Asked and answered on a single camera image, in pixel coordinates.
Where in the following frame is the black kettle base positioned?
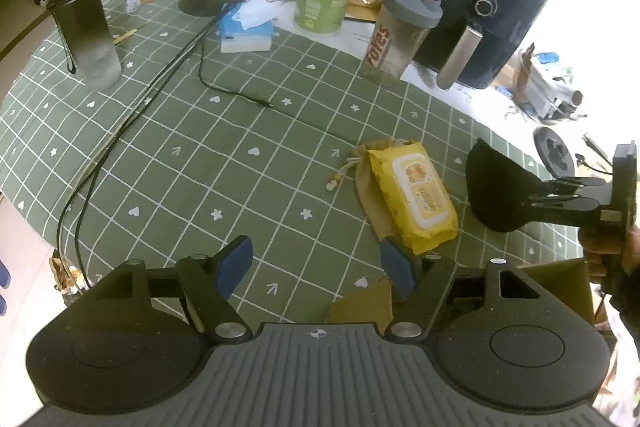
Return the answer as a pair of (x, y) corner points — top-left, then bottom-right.
(532, 126), (576, 175)

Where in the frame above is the white printed placemat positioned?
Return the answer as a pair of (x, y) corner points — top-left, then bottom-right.
(400, 57), (551, 132)

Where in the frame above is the yellow snack bag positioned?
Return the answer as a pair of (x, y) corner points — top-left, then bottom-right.
(50, 254), (96, 295)

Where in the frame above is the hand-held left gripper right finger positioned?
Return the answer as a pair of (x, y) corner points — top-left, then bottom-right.
(379, 238), (536, 342)

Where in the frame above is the brown drawstring pouch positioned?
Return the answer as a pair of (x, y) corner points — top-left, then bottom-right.
(327, 137), (426, 240)

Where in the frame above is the green checkered tablecloth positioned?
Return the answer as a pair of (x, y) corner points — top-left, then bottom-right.
(0, 0), (591, 323)

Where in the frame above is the black water bottle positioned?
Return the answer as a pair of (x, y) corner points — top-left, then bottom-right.
(30, 0), (122, 90)

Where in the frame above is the cardboard box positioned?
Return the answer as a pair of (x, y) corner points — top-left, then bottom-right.
(325, 257), (598, 325)

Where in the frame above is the black air fryer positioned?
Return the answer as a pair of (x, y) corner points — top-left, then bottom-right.
(415, 0), (550, 90)

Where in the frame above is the blue tissue pack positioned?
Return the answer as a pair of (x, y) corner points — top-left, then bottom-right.
(218, 2), (278, 54)

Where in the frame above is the grey-lid shaker bottle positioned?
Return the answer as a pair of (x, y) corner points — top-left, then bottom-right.
(363, 0), (447, 84)

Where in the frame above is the yellow wet wipes pack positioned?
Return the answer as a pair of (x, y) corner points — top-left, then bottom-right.
(367, 143), (459, 255)

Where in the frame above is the kettle base cord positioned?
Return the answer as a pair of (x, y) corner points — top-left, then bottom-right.
(575, 133), (617, 178)

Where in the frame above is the short black plug cable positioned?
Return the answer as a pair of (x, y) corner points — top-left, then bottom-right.
(198, 39), (274, 108)

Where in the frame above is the person's right hand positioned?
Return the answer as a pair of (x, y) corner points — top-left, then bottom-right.
(581, 227), (609, 281)

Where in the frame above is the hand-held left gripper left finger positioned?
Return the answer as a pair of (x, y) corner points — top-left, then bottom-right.
(122, 234), (253, 343)

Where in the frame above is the green canister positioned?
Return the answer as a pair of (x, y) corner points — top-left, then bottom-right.
(292, 0), (355, 35)

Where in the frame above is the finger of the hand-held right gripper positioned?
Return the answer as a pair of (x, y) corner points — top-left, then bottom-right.
(530, 199), (603, 228)
(537, 176), (610, 200)

